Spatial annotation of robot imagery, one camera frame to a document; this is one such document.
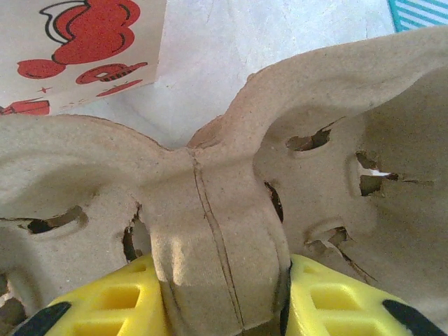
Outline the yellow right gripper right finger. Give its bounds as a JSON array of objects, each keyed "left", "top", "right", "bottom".
[{"left": 279, "top": 253, "right": 445, "bottom": 336}]

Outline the brown pulp cup carrier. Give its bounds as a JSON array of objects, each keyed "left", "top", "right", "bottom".
[{"left": 0, "top": 26, "right": 448, "bottom": 336}]

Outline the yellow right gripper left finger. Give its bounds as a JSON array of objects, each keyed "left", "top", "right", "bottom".
[{"left": 10, "top": 253, "right": 169, "bottom": 336}]

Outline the red white paper bag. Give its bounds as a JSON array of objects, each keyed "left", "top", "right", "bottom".
[{"left": 0, "top": 0, "right": 168, "bottom": 117}]

